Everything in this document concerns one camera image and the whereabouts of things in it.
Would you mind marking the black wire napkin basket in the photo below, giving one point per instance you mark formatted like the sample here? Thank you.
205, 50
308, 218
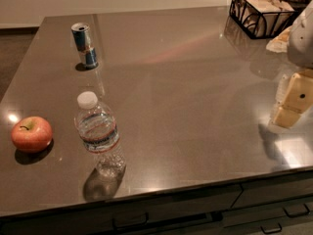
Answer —
261, 18

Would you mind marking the drawer handle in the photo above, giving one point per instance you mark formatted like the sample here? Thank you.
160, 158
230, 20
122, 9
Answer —
270, 229
295, 211
129, 220

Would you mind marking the red apple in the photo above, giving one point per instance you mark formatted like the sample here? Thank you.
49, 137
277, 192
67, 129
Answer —
32, 134

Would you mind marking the left drawer handle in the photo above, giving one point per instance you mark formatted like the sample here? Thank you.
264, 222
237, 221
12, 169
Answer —
129, 220

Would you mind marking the lower right drawer handle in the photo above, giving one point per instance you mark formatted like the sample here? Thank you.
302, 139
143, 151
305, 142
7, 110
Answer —
270, 229

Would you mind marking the upper right drawer handle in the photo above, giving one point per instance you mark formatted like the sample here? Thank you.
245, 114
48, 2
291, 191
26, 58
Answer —
295, 211

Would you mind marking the blue silver redbull can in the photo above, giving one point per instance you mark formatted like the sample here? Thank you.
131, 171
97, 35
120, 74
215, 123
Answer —
82, 36

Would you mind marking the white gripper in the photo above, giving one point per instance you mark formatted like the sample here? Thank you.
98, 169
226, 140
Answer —
301, 39

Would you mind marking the clear plastic water bottle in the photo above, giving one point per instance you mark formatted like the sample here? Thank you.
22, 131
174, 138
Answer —
97, 128

